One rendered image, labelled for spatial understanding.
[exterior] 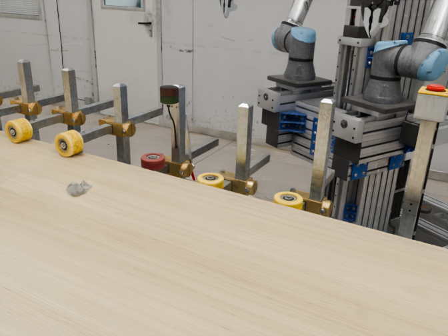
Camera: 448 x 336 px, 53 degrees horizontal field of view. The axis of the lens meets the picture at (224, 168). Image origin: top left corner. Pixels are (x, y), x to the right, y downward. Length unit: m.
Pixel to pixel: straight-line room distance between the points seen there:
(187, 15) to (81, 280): 3.84
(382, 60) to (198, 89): 3.00
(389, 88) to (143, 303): 1.30
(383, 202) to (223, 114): 2.48
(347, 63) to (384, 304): 1.39
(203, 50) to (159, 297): 3.79
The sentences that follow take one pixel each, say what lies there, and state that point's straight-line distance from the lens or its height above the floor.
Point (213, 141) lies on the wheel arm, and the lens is 1.80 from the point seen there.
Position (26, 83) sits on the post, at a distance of 2.00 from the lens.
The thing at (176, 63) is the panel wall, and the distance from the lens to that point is 4.69.
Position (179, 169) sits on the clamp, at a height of 0.85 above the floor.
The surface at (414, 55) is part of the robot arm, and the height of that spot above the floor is 1.23.
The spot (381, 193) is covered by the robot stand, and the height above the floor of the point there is 0.51.
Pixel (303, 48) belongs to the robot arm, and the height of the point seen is 1.19.
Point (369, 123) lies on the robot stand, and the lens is 1.78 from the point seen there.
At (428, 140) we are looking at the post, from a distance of 1.23.
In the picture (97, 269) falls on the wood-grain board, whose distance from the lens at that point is 0.96.
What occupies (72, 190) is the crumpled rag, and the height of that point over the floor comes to 0.91.
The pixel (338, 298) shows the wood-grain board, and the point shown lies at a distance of 0.90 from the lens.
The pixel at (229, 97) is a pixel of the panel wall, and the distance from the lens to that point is 4.44.
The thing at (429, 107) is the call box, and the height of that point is 1.19.
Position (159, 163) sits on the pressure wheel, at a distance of 1.48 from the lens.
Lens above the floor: 1.44
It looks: 22 degrees down
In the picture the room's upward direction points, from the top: 2 degrees clockwise
